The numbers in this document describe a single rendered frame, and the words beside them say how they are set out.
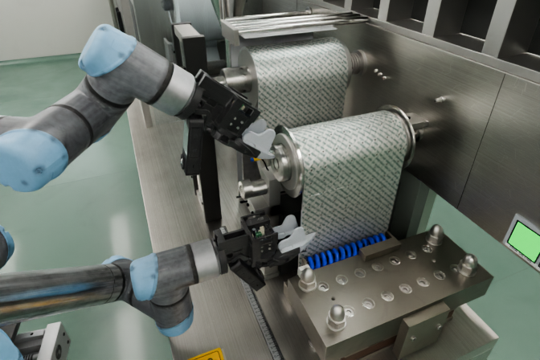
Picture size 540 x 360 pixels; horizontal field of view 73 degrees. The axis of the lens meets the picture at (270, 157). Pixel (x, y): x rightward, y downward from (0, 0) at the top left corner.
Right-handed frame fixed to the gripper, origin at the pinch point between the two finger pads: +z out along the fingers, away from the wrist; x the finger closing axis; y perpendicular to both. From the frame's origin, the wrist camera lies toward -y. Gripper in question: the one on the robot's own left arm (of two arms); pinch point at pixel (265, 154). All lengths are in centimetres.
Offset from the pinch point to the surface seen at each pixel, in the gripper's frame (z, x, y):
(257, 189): 4.5, 1.2, -7.6
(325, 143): 6.2, -4.9, 8.9
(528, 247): 33.9, -31.6, 16.1
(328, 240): 22.6, -7.1, -8.5
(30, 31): -48, 549, -149
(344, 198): 17.5, -7.2, 1.8
